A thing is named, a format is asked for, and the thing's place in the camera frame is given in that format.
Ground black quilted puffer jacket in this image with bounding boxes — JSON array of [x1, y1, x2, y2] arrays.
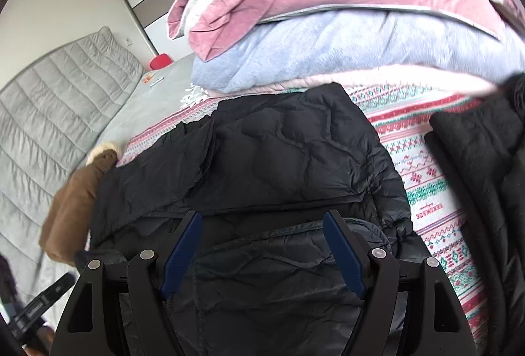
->
[[89, 84, 428, 355]]

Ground person left hand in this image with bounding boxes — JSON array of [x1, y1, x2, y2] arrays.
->
[[24, 326, 55, 356]]

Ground brown folded fleece garment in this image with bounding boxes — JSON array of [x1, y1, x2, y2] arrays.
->
[[39, 142, 122, 266]]

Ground black folded garment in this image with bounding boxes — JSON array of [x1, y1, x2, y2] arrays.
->
[[425, 73, 524, 355]]

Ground grey quilted headboard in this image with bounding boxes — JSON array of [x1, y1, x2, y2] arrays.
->
[[1, 27, 144, 297]]

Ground patterned nordic blanket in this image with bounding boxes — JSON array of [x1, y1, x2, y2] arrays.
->
[[83, 82, 499, 353]]

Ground grey bed cover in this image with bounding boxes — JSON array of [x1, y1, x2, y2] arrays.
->
[[94, 55, 208, 166]]

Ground small white remote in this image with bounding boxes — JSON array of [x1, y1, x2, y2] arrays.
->
[[150, 77, 164, 87]]

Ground red object by bed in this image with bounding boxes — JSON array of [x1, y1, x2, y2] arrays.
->
[[150, 54, 173, 71]]

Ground light blue duvet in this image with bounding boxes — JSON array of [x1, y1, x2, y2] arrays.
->
[[191, 9, 524, 93]]

